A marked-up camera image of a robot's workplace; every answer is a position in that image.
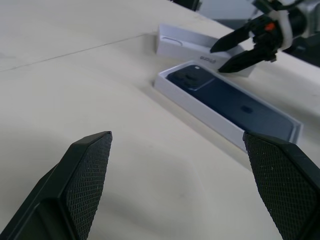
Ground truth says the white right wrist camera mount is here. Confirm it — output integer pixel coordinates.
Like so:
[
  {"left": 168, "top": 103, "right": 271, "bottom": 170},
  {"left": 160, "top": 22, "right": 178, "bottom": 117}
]
[{"left": 271, "top": 7, "right": 294, "bottom": 52}]

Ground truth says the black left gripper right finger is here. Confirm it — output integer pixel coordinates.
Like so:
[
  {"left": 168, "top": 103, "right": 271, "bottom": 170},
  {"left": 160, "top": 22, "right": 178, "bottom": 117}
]
[{"left": 242, "top": 131, "right": 320, "bottom": 240}]

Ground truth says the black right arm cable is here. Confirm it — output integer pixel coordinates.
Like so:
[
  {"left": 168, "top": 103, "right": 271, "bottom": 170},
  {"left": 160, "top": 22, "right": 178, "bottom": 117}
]
[{"left": 259, "top": 0, "right": 305, "bottom": 12}]

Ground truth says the white box with brown card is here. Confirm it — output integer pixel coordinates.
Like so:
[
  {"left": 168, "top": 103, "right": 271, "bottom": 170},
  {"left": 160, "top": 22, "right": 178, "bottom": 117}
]
[{"left": 153, "top": 59, "right": 304, "bottom": 173}]

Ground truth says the white box lid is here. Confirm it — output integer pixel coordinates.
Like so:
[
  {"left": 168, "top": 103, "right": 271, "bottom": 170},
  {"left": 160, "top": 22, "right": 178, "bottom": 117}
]
[{"left": 156, "top": 23, "right": 255, "bottom": 78}]

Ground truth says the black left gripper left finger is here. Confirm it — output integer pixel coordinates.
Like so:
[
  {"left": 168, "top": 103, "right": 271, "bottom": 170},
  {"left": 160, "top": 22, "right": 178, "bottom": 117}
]
[{"left": 0, "top": 130, "right": 113, "bottom": 240}]

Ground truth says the dark blue smartphone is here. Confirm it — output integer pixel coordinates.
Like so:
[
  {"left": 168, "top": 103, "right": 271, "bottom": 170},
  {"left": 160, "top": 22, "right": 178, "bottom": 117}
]
[{"left": 166, "top": 63, "right": 297, "bottom": 141}]

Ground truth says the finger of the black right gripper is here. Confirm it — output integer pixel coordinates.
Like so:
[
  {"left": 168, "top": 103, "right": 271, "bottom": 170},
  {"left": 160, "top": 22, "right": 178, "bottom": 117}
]
[
  {"left": 209, "top": 21, "right": 257, "bottom": 54},
  {"left": 217, "top": 47, "right": 262, "bottom": 74}
]

